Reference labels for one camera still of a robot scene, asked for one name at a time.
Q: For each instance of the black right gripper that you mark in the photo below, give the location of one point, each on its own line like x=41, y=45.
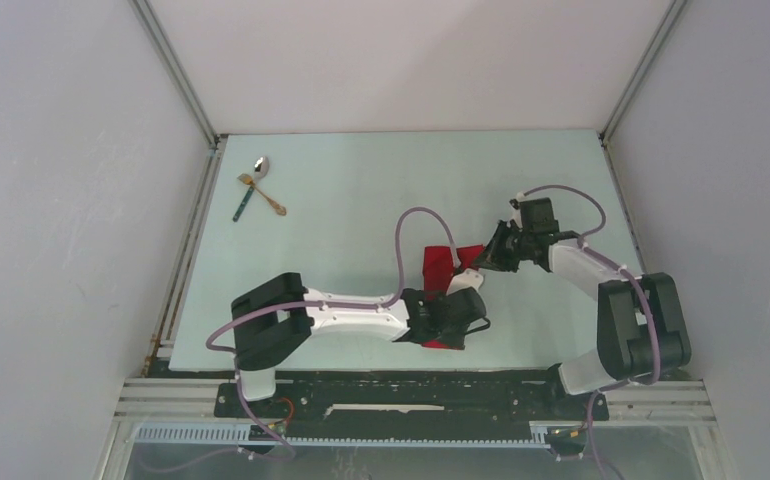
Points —
x=492, y=257

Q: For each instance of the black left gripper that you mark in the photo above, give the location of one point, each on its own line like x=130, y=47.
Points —
x=456, y=339

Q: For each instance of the red satin napkin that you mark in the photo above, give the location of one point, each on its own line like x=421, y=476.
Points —
x=438, y=270

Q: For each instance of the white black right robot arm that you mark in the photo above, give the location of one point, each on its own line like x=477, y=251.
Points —
x=641, y=331

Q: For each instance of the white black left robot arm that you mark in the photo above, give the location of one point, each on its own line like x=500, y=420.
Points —
x=282, y=314

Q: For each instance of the gold fork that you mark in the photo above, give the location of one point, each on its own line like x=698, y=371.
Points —
x=262, y=192

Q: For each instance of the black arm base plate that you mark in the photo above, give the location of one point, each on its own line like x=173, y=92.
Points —
x=422, y=405

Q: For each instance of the white slotted cable duct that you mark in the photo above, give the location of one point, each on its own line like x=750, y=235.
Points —
x=250, y=435

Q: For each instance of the silver spoon teal handle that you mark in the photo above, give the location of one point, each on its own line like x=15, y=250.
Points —
x=260, y=170

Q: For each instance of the right aluminium frame post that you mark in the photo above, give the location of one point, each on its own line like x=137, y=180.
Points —
x=669, y=21

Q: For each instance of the aluminium frame post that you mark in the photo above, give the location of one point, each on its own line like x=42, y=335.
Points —
x=669, y=21
x=159, y=39

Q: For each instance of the left aluminium frame post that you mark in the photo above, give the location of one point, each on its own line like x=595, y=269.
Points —
x=159, y=39

